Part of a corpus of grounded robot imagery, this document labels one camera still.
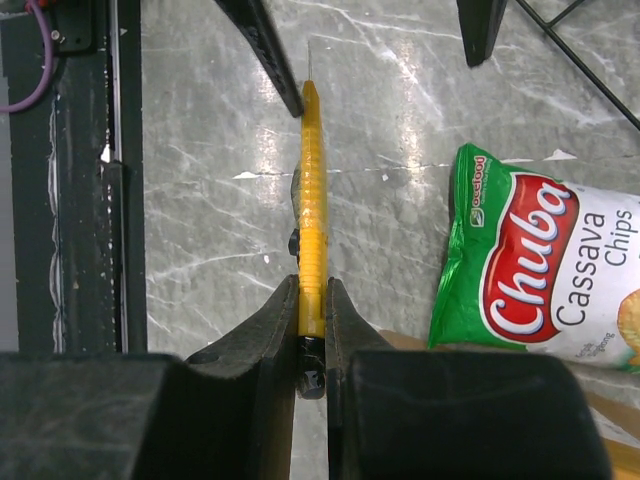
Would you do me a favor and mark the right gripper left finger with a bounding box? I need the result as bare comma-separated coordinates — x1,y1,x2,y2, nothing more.
187,275,298,479

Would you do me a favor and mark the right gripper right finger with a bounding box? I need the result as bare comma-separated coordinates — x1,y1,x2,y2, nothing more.
325,277,393,480

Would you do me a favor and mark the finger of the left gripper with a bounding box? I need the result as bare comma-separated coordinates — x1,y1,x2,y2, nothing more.
457,0,507,68
216,0,304,118

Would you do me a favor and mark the yellow utility knife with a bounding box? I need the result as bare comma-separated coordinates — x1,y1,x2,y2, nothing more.
292,60,329,400

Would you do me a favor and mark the green Chuba cassava chips bag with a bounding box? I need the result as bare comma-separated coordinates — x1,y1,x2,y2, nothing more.
428,144,639,372

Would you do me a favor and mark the black wire rack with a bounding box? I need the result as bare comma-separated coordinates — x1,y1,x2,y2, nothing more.
514,0,640,132

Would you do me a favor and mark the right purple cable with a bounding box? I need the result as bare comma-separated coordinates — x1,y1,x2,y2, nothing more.
0,0,56,115

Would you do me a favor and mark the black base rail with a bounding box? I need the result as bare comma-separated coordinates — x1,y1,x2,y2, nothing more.
1,1,147,354

